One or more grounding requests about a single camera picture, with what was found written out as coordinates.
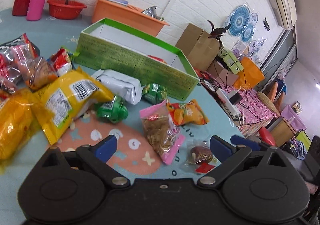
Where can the green cardboard box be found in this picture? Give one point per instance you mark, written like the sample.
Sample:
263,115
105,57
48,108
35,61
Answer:
111,45

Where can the brown cardboard box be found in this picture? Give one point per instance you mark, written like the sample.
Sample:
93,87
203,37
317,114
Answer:
199,49

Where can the orange plastic tub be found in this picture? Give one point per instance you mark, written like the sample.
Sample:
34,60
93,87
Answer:
129,15

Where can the yellow snack bag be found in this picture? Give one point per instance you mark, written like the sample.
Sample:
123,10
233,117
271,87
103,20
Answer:
59,103

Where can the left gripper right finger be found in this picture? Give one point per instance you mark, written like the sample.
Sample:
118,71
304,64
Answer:
231,159

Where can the blue plate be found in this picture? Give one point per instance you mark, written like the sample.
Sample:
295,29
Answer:
120,2

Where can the red date snack packet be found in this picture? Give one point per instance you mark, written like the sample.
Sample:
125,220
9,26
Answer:
199,159

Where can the small red silver packet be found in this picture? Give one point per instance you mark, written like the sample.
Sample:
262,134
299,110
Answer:
61,61

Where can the blue round wall decoration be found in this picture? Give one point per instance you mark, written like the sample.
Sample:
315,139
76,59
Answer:
238,20

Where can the red clear brown snack packet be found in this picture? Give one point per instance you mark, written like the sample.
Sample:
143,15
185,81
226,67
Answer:
34,69

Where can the red plastic basin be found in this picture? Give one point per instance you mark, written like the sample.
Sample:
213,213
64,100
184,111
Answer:
59,10

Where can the pink snack packet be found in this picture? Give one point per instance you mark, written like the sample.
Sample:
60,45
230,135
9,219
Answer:
161,132

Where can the white power strip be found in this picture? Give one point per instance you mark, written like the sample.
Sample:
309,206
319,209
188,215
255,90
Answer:
231,109

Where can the dark purple plant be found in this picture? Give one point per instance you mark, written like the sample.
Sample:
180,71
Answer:
216,33

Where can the orange yellow snack packet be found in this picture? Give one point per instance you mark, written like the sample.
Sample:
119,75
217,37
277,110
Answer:
184,113

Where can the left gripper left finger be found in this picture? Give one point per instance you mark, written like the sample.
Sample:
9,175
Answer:
96,157

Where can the green pea snack packet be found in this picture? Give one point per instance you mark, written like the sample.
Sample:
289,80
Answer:
114,111

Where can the metal bowl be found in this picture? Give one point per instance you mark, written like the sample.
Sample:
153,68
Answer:
151,11

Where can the white silver snack bag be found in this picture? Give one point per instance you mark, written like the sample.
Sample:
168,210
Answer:
125,86

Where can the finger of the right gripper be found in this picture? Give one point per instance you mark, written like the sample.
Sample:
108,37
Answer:
237,140

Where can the orange transparent snack bag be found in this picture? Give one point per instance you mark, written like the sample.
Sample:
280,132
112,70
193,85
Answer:
18,123

